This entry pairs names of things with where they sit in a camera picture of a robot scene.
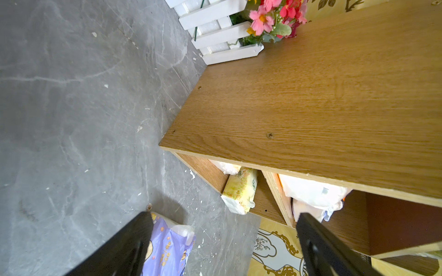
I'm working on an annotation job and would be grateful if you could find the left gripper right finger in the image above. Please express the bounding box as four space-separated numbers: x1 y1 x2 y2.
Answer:
296 213 380 276

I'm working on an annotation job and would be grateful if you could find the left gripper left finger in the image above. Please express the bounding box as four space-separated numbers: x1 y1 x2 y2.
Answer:
67 211 154 276

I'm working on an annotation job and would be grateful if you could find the purple tissue pack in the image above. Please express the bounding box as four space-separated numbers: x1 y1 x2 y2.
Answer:
142 212 196 276

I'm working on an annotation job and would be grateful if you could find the orange tissue pack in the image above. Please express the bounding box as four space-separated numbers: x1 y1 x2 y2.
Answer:
279 174 352 210

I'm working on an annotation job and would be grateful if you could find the peach tissue pack middle shelf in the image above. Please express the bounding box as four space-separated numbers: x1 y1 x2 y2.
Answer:
292 199 344 223

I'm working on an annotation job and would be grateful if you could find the peach tissue pack shelf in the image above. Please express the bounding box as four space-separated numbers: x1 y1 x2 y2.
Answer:
209 160 241 175
292 199 344 223

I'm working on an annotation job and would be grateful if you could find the yellow floral pack bottom shelf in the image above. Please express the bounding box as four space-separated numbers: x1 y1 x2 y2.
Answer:
221 167 257 215

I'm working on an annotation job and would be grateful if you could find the peach tissue pack bottom shelf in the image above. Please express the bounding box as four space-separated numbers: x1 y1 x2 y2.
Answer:
209 160 241 175

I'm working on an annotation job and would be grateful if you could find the wooden three-tier shelf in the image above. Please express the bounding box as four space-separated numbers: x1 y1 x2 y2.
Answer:
160 1 442 276

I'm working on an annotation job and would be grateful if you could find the artificial flowers white fence planter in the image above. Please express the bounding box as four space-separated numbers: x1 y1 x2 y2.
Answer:
167 1 307 65

